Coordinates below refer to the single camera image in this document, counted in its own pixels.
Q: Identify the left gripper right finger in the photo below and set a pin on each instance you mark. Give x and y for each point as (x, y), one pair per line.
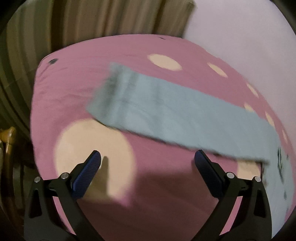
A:
(253, 220)

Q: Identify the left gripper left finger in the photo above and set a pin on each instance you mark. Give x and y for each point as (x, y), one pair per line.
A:
(52, 211)

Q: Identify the light blue puffer jacket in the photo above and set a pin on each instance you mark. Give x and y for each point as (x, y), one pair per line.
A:
(178, 115)

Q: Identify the striped green brown curtain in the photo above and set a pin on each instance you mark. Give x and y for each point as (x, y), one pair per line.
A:
(38, 28)

